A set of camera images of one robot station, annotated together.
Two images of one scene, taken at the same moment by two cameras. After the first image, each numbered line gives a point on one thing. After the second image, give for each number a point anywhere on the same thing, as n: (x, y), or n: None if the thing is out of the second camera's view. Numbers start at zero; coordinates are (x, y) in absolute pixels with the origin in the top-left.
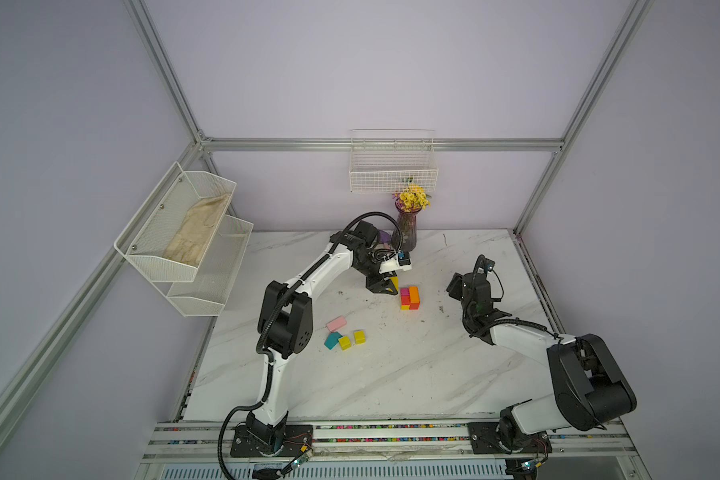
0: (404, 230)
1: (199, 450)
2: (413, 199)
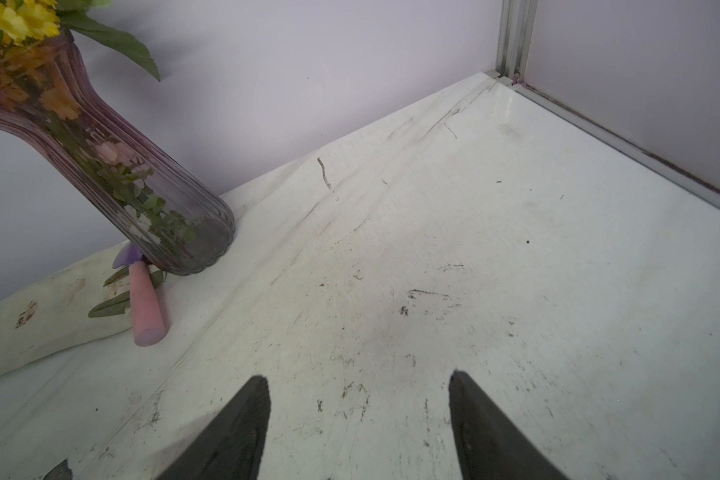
0: (38, 86)
1: None
2: (1, 24)
